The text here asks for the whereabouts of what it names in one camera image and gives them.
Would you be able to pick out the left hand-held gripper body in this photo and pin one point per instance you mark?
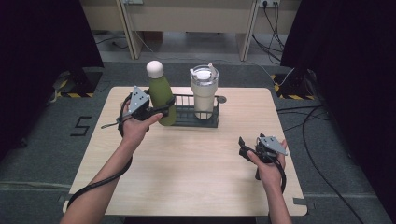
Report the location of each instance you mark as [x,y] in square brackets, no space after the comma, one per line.
[138,102]

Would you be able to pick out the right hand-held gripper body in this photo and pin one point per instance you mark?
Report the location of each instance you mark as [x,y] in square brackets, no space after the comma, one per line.
[269,147]

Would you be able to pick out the green bottle with white cap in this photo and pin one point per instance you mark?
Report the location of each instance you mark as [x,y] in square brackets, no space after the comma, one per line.
[160,93]

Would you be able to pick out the white tumbler cup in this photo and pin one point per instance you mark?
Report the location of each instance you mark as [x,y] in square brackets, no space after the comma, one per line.
[204,93]

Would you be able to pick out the person's left hand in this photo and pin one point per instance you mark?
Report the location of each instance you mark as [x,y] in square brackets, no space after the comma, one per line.
[137,127]

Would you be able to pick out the person's right hand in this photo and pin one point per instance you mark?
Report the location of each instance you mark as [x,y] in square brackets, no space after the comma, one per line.
[269,174]

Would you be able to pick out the stand base with hazard tape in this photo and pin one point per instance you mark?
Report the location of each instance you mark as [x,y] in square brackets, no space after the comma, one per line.
[294,88]
[77,85]

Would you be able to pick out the beige desk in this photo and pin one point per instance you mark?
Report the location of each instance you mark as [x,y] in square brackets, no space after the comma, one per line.
[193,15]

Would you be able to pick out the dark curtain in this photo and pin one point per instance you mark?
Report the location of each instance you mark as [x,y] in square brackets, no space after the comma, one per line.
[34,62]
[351,77]

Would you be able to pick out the white wall socket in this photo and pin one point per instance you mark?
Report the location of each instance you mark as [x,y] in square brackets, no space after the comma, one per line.
[269,2]

